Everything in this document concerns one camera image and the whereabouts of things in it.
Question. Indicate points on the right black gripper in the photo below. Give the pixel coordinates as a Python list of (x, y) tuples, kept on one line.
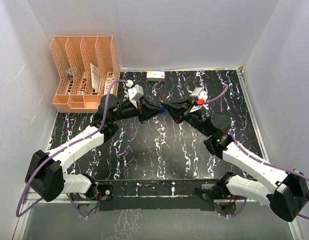
[(178, 113)]

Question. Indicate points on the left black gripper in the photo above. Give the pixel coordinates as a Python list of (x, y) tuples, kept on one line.
[(149, 111)]

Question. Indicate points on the key with blue tag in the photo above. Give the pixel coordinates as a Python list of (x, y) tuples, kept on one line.
[(163, 110)]

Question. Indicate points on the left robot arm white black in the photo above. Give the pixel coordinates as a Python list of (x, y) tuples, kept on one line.
[(47, 173)]

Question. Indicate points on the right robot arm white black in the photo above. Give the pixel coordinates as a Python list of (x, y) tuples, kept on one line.
[(284, 191)]

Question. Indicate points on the white small cardboard box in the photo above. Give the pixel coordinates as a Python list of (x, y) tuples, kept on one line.
[(155, 76)]

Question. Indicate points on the white labelled packet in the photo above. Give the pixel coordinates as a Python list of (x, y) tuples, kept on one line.
[(109, 80)]

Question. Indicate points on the white paper packet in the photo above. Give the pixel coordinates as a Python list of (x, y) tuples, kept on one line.
[(95, 77)]

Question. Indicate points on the orange plastic file organizer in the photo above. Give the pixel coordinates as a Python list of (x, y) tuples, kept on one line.
[(75, 93)]

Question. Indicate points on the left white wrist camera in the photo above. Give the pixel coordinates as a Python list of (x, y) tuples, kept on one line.
[(135, 92)]

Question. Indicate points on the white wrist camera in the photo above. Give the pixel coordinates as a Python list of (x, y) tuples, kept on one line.
[(200, 96), (135, 92)]

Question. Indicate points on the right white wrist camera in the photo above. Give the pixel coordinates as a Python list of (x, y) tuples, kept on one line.
[(200, 96)]

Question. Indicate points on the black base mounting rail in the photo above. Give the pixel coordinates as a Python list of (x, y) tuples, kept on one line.
[(167, 194)]

